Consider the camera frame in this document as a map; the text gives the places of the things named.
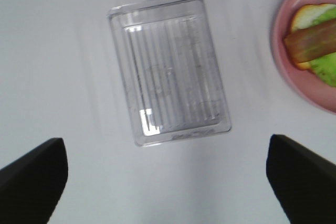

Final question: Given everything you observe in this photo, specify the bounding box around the pink round plate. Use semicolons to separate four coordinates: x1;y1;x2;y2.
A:
270;0;335;114

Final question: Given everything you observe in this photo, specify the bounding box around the green lettuce leaf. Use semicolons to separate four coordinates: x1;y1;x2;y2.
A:
309;7;335;87

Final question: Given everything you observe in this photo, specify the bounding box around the white bread slice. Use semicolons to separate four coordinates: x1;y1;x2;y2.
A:
289;3;335;72

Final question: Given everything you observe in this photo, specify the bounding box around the brown bacon strip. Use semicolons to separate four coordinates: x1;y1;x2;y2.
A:
283;19;335;63

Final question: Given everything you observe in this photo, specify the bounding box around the clear plastic left tray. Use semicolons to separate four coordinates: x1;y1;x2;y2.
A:
107;0;232;147

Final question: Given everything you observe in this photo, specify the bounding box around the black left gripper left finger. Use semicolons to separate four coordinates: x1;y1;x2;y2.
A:
1;138;68;223

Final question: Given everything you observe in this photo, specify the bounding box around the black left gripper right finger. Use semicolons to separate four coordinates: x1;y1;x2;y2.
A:
266;134;335;223

